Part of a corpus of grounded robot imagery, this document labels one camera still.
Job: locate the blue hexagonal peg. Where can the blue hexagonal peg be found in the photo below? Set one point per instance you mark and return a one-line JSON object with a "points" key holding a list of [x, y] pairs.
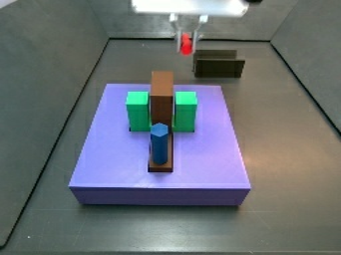
{"points": [[160, 139]]}

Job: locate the purple base board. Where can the purple base board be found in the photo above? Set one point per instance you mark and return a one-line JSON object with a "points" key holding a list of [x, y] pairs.
{"points": [[111, 174]]}

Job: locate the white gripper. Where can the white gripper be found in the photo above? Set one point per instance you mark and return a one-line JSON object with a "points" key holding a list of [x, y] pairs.
{"points": [[190, 7]]}

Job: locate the black angle bracket holder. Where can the black angle bracket holder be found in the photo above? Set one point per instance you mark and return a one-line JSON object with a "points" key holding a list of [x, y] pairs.
{"points": [[217, 64]]}

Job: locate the brown L-shaped block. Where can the brown L-shaped block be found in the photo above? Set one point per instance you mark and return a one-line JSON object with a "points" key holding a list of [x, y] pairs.
{"points": [[161, 97]]}

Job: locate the green block right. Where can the green block right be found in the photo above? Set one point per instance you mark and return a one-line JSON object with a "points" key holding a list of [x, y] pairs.
{"points": [[185, 109]]}

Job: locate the green block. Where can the green block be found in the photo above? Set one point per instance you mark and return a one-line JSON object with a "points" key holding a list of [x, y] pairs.
{"points": [[185, 109], [138, 110]]}

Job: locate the green block left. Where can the green block left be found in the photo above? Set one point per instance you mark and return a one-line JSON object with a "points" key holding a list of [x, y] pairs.
{"points": [[138, 110]]}

